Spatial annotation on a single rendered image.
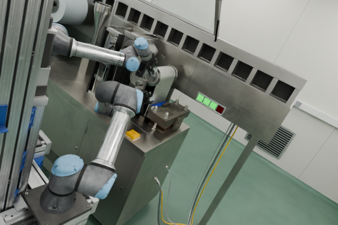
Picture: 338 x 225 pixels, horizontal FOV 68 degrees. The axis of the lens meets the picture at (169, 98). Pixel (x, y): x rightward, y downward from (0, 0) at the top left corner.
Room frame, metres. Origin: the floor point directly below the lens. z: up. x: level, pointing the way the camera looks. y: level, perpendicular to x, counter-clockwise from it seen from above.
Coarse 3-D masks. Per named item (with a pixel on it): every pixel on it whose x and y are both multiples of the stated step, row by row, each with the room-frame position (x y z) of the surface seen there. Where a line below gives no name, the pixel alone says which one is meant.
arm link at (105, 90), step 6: (102, 84) 1.13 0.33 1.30; (108, 84) 1.12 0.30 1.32; (114, 84) 1.12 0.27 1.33; (96, 90) 1.13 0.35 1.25; (102, 90) 1.10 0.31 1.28; (108, 90) 1.09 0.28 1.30; (96, 96) 1.14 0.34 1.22; (102, 96) 1.10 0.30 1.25; (108, 96) 1.09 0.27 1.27; (102, 102) 1.20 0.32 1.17; (108, 102) 1.11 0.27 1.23; (96, 108) 1.38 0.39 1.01; (102, 108) 1.30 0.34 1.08; (108, 108) 1.34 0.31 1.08; (102, 114) 1.40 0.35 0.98; (108, 114) 1.40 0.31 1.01
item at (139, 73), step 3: (141, 60) 1.56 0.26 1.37; (141, 63) 1.55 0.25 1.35; (144, 63) 1.54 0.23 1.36; (147, 63) 1.55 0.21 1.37; (141, 66) 1.54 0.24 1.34; (144, 66) 1.54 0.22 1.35; (138, 69) 1.54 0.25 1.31; (141, 69) 1.54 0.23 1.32; (144, 69) 1.54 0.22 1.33; (138, 72) 1.53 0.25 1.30; (141, 72) 1.53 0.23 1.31; (138, 75) 1.52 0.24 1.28; (141, 75) 1.53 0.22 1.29
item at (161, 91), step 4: (164, 84) 1.80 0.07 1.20; (168, 84) 1.86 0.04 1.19; (156, 88) 1.71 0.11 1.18; (160, 88) 1.77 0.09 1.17; (164, 88) 1.83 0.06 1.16; (168, 88) 1.89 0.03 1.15; (156, 92) 1.73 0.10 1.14; (160, 92) 1.79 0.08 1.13; (164, 92) 1.85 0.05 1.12; (156, 96) 1.76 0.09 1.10; (160, 96) 1.82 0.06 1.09; (164, 96) 1.88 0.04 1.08; (156, 100) 1.78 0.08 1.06; (160, 100) 1.84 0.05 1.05; (164, 100) 1.91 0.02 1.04; (148, 104) 1.70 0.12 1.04; (152, 104) 1.75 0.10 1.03
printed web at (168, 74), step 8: (152, 48) 1.97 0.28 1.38; (120, 72) 1.91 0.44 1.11; (128, 72) 2.00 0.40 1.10; (160, 72) 1.73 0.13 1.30; (168, 72) 1.83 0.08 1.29; (112, 80) 1.85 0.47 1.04; (120, 80) 1.94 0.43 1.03; (128, 80) 2.04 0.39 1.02; (160, 80) 1.72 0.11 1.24; (168, 80) 1.84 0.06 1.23
